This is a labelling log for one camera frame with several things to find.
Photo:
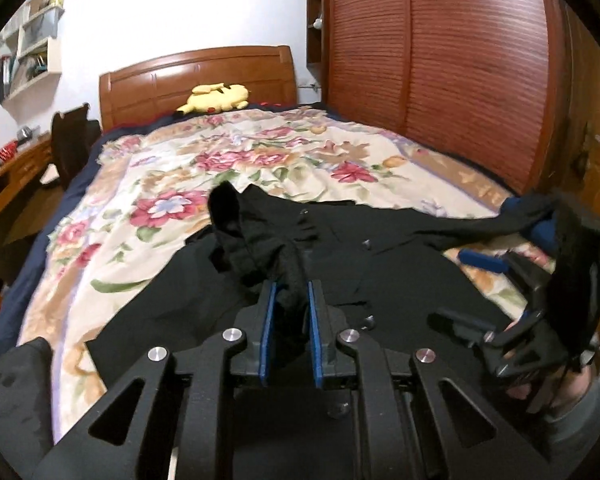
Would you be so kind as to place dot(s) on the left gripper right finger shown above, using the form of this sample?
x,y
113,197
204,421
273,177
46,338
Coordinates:
x,y
332,368

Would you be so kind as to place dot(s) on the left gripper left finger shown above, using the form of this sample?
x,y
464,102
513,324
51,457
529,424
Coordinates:
x,y
250,365

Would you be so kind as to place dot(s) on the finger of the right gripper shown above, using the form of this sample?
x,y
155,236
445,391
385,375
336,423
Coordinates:
x,y
534,218
479,260

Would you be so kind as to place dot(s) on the black coat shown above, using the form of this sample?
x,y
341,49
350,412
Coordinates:
x,y
386,264

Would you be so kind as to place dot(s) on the grey right sleeve forearm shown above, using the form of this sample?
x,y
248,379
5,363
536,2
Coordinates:
x,y
570,433

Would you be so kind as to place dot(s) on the right hand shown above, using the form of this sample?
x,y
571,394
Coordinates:
x,y
559,393

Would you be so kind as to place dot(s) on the wooden door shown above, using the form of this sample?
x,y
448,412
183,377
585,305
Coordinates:
x,y
584,116

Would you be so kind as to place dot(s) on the floral bed blanket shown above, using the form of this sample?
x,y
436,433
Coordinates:
x,y
149,192

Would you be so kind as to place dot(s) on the red louvered wardrobe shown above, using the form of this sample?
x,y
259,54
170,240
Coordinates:
x,y
481,79

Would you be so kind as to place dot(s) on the yellow plush toy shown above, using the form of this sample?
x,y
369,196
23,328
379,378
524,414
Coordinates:
x,y
215,98

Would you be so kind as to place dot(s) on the folded black garment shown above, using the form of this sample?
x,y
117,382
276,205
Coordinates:
x,y
25,420

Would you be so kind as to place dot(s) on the wooden headboard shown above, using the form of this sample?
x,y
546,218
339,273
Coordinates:
x,y
148,90

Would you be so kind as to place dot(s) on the dark wooden chair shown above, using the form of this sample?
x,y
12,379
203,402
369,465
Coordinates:
x,y
72,136

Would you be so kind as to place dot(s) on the wooden desk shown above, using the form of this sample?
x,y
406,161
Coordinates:
x,y
24,168

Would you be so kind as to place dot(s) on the white wall shelf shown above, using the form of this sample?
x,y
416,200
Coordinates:
x,y
30,49

